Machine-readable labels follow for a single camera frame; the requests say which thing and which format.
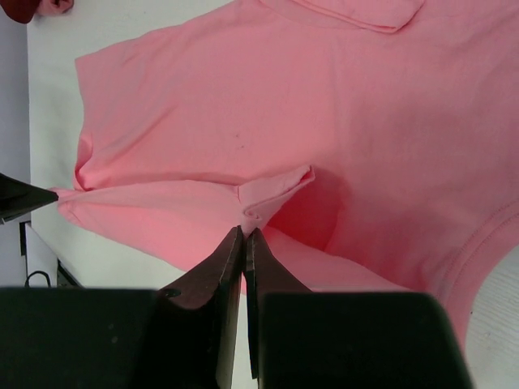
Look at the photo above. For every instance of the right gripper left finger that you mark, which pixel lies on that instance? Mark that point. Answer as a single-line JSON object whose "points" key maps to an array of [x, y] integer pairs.
{"points": [[180, 336]]}

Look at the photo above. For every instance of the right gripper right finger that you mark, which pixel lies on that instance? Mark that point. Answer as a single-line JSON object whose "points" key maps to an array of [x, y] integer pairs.
{"points": [[303, 339]]}

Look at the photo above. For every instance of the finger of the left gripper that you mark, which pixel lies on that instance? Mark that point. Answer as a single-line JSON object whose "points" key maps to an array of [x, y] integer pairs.
{"points": [[19, 198]]}

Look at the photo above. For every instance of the folded dark red t shirt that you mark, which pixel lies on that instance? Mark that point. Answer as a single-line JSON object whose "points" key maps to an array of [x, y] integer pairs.
{"points": [[21, 11]]}

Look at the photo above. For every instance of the pink t shirt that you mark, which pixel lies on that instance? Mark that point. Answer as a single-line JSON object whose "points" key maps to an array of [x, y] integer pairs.
{"points": [[375, 143]]}

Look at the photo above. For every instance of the folded salmon t shirt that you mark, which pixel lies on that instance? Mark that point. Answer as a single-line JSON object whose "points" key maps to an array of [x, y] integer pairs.
{"points": [[54, 7]]}

